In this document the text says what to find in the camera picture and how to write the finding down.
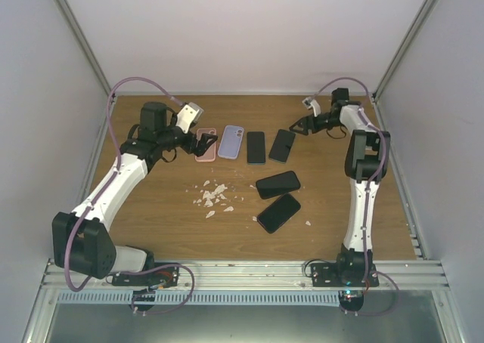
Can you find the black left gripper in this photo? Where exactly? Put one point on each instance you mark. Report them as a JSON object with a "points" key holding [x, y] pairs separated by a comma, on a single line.
{"points": [[190, 148]]}

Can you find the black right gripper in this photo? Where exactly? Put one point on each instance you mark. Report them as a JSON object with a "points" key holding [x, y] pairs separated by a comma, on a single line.
{"points": [[304, 123]]}

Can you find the lavender phone case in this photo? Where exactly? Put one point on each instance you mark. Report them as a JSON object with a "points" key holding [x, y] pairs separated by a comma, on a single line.
{"points": [[232, 137]]}

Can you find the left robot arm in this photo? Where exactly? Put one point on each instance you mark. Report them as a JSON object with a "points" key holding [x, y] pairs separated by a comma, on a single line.
{"points": [[81, 239]]}

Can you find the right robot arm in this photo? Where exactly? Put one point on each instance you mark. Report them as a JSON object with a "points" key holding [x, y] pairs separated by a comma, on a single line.
{"points": [[365, 166]]}

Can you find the black phone upper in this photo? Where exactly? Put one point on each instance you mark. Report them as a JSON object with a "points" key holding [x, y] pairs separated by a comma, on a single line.
{"points": [[277, 185]]}

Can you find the black phone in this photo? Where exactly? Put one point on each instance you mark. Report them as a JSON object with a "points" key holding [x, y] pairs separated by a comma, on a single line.
{"points": [[278, 213], [277, 185]]}

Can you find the black phone lower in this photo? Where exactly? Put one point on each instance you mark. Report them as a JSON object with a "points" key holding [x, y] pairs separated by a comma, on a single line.
{"points": [[278, 213]]}

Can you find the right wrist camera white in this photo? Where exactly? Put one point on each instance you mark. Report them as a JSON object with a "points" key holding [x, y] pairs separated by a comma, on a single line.
{"points": [[311, 104]]}

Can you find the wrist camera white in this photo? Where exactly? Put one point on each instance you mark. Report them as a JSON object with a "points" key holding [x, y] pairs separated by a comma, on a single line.
{"points": [[188, 116], [311, 104]]}

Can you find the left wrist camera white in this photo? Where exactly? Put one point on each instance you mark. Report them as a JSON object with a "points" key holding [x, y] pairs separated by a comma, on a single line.
{"points": [[188, 116]]}

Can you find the aluminium rail frame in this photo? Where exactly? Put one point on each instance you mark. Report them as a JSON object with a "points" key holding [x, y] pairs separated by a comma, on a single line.
{"points": [[273, 276]]}

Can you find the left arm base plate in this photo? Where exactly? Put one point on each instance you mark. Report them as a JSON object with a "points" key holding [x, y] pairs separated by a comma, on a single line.
{"points": [[155, 276]]}

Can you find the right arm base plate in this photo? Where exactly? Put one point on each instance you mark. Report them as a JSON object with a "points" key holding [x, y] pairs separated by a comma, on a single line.
{"points": [[352, 287]]}

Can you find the grey slotted cable duct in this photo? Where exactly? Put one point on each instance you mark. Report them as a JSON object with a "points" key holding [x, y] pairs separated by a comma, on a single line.
{"points": [[174, 297]]}

